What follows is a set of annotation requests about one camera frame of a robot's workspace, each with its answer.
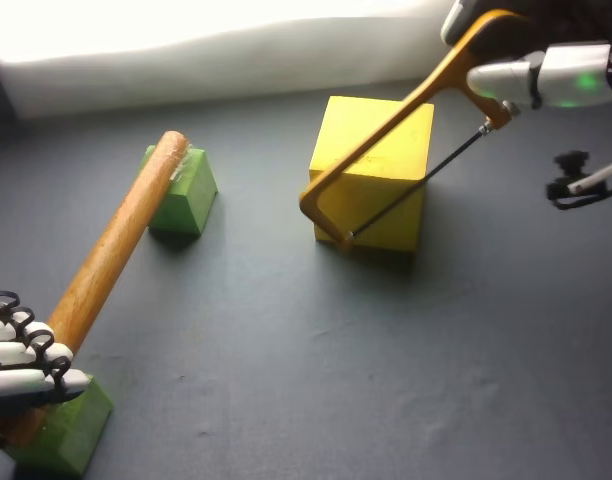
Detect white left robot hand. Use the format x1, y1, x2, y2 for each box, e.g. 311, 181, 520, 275
0, 288, 93, 417

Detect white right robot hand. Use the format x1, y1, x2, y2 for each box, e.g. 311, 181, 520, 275
439, 0, 612, 212

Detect round wooden rod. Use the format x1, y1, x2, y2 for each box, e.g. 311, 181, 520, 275
0, 130, 190, 449

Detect yellow hacksaw with black handle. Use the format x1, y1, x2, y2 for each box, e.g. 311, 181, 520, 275
298, 9, 533, 253

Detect green wedge support block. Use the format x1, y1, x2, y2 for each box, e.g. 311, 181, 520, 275
144, 144, 220, 236
5, 374, 115, 477

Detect yellow wooden cube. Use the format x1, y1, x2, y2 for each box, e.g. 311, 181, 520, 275
308, 95, 436, 252

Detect grey table cloth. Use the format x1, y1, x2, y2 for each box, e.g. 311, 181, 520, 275
0, 54, 612, 480

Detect white backdrop sheet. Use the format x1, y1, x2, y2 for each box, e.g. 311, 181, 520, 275
0, 0, 462, 121

